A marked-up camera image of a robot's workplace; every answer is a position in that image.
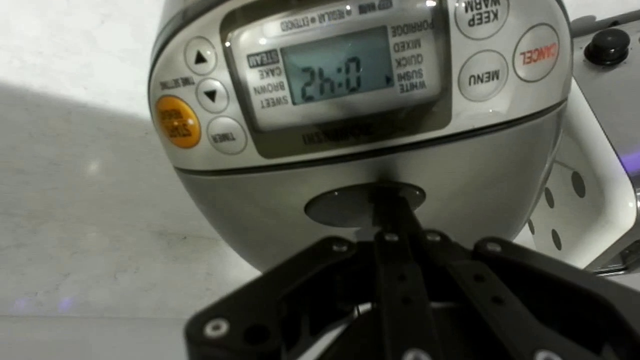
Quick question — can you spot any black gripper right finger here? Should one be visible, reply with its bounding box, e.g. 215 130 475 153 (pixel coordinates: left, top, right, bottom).
373 186 640 360

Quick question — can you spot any silver rice cooker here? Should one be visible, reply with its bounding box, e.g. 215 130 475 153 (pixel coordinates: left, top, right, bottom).
149 0 573 270

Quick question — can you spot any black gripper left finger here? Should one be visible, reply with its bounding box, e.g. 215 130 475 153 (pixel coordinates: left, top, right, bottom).
184 237 375 360

